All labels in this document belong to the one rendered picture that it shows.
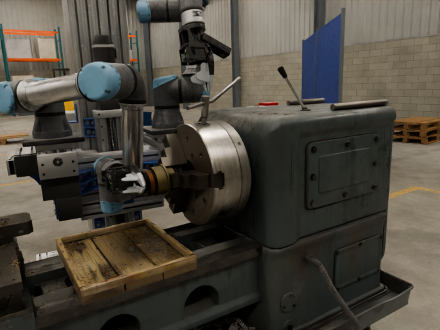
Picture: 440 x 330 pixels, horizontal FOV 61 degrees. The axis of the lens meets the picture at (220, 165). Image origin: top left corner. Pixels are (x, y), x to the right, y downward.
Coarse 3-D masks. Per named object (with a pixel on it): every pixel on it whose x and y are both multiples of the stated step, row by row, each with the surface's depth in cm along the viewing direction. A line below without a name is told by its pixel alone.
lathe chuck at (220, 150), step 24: (192, 144) 109; (216, 144) 104; (192, 168) 120; (216, 168) 102; (240, 168) 106; (192, 192) 114; (216, 192) 102; (240, 192) 107; (192, 216) 116; (216, 216) 109
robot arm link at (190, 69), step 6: (204, 0) 161; (204, 6) 162; (186, 66) 167; (192, 66) 165; (186, 72) 166; (192, 72) 164; (186, 78) 166; (186, 84) 166; (192, 84) 165; (198, 84) 165; (186, 90) 165; (192, 90) 166; (198, 90) 166; (204, 90) 166; (210, 90) 167; (186, 96) 167; (192, 96) 167; (198, 96) 167; (186, 102) 170; (192, 102) 170; (198, 102) 171
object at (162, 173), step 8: (152, 168) 107; (160, 168) 108; (168, 168) 110; (144, 176) 105; (152, 176) 105; (160, 176) 106; (168, 176) 106; (152, 184) 105; (160, 184) 106; (168, 184) 107; (144, 192) 108; (152, 192) 106; (160, 192) 107; (168, 192) 109
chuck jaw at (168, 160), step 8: (168, 136) 115; (176, 136) 116; (168, 144) 114; (176, 144) 115; (168, 152) 113; (176, 152) 114; (160, 160) 111; (168, 160) 112; (176, 160) 113; (184, 160) 114; (176, 168) 116
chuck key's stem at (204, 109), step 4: (204, 96) 107; (208, 96) 108; (204, 100) 108; (208, 100) 108; (208, 104) 109; (204, 108) 108; (208, 108) 109; (204, 112) 109; (204, 116) 109; (204, 120) 110; (204, 124) 111
